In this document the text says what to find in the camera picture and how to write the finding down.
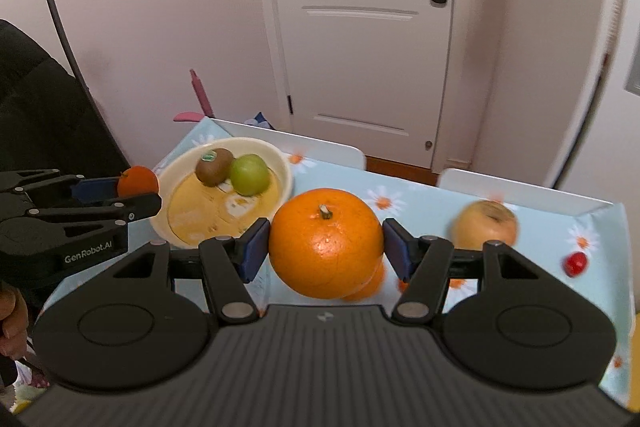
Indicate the green apple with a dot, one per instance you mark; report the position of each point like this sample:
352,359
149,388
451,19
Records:
250,176

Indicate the red cherry tomato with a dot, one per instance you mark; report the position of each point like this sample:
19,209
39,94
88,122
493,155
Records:
575,264

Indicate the cream round bowl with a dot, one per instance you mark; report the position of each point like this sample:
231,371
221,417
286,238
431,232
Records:
200,209

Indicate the blue patterned bag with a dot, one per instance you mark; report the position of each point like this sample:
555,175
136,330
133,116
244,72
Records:
261,120

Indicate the black door hinge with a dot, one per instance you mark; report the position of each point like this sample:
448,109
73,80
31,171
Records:
290,103

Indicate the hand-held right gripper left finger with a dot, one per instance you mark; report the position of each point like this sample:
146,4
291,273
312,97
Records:
254,249

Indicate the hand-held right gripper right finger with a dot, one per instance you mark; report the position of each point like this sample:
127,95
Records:
396,252

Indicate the brown kiwi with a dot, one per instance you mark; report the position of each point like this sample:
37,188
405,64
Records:
212,169

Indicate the black cloth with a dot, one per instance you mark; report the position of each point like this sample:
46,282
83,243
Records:
40,107

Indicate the yellow red apple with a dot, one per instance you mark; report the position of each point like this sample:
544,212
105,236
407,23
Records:
485,223

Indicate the blue daisy print tablecloth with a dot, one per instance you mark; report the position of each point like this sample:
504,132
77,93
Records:
430,207

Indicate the black clothes rack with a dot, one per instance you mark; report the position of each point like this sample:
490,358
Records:
57,17

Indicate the white sliding door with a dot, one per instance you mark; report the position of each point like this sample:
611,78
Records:
590,32

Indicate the person's left hand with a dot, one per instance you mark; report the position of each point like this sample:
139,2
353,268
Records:
12,322

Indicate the white chair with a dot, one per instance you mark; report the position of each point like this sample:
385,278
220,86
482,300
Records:
310,147
525,197

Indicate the white panel door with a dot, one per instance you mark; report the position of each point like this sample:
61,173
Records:
360,72

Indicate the small dark orange tangerine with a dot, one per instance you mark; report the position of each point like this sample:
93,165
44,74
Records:
140,179

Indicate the large orange with stem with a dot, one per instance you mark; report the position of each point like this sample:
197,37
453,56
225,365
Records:
325,249

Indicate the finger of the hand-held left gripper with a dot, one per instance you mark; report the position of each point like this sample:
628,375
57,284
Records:
142,204
95,189

